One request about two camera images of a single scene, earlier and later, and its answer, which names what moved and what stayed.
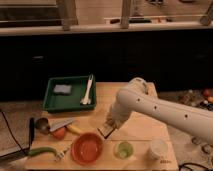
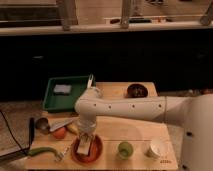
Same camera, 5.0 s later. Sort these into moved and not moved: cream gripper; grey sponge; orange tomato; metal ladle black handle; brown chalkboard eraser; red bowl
Moved: cream gripper; brown chalkboard eraser
Not moved: red bowl; metal ladle black handle; grey sponge; orange tomato
